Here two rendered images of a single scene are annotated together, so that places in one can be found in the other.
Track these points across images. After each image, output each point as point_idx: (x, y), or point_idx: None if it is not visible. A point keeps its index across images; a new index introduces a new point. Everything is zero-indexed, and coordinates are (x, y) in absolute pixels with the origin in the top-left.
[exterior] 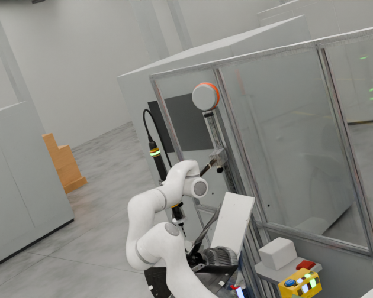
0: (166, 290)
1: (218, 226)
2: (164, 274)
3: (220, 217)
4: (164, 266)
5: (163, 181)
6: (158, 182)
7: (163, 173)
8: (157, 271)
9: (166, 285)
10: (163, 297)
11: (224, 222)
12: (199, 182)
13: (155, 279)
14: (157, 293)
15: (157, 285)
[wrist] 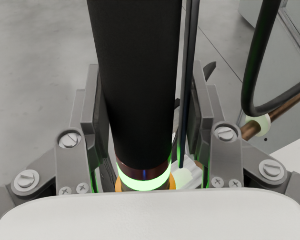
0: (112, 191)
1: (284, 155)
2: (114, 182)
3: None
4: (116, 177)
5: (85, 147)
6: (76, 95)
7: (131, 61)
8: (107, 162)
9: (114, 190)
10: (107, 189)
11: None
12: None
13: (104, 163)
14: (103, 177)
15: (105, 172)
